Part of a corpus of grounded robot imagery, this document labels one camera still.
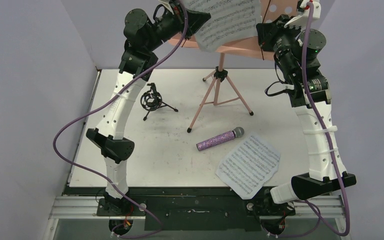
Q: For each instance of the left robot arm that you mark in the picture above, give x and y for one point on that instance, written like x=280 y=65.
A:
x=143 y=36

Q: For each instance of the aluminium rail frame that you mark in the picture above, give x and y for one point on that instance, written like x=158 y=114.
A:
x=327 y=210

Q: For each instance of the pink music stand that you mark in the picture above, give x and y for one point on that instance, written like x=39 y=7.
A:
x=246 y=47

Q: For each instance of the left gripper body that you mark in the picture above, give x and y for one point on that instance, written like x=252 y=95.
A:
x=169 y=26

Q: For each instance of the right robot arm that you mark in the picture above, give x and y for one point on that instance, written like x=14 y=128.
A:
x=295 y=53

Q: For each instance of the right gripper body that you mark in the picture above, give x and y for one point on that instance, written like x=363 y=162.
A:
x=271 y=38

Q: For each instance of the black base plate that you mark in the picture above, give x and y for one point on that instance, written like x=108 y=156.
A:
x=187 y=208

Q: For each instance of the black microphone tripod mount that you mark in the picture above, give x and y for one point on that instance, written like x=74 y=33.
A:
x=152 y=100

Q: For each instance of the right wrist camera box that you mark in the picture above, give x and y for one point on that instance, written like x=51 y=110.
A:
x=310 y=11

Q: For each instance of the purple glitter microphone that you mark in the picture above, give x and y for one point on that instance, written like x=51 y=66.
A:
x=222 y=138

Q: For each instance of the sheet music page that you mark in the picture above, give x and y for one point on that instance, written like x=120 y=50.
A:
x=230 y=20
x=249 y=165

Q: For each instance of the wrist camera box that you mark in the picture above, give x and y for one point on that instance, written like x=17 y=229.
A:
x=310 y=11
x=170 y=5

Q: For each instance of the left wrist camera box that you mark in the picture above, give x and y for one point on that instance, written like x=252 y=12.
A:
x=170 y=5

